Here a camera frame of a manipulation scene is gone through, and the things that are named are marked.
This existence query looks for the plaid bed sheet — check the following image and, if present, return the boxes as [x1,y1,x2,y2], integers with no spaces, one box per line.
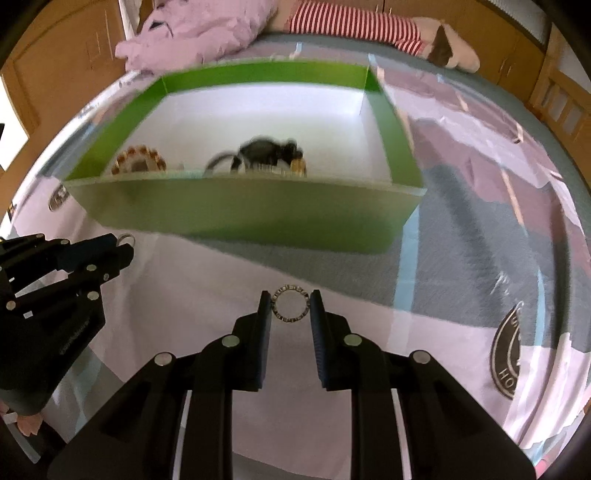
[1,38,590,479]

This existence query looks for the gold studded ring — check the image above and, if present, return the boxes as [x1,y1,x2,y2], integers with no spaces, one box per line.
[269,285,311,322]

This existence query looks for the wooden bed frame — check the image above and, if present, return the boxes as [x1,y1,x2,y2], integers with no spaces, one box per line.
[529,25,590,184]

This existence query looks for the wooden wardrobe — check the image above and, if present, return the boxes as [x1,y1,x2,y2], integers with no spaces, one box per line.
[382,0,551,93]

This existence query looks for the brown bead bracelet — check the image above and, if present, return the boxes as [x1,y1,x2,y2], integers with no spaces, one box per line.
[110,144,168,176]

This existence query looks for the pink crumpled duvet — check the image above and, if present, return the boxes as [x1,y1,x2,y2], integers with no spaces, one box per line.
[115,0,277,72]

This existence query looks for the green white cardboard box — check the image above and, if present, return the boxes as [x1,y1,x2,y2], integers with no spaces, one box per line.
[65,60,426,253]

